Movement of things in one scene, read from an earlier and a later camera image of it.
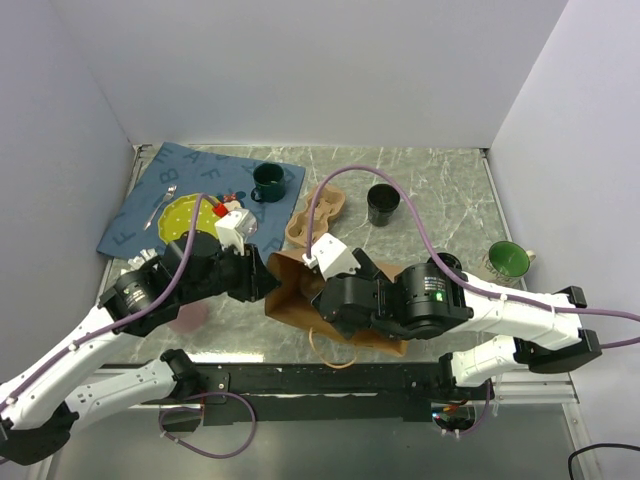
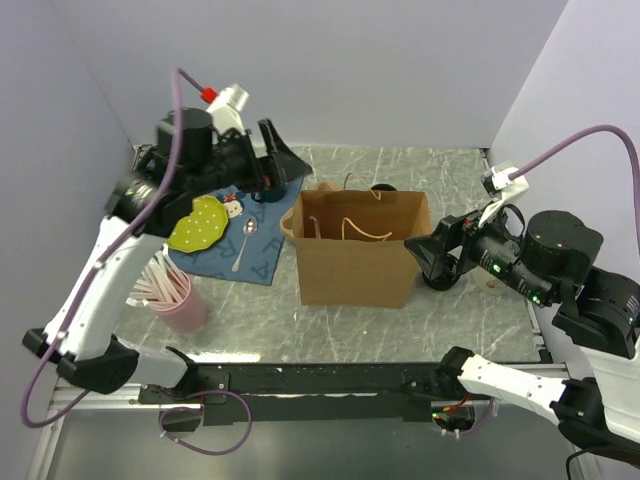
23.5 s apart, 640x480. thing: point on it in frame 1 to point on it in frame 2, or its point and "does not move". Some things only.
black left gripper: x=255 y=279 to x=259 y=171
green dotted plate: x=179 y=218 does not move
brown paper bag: x=290 y=286 to x=350 y=243
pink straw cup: x=190 y=318 does not move
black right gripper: x=368 y=270 to x=426 y=248
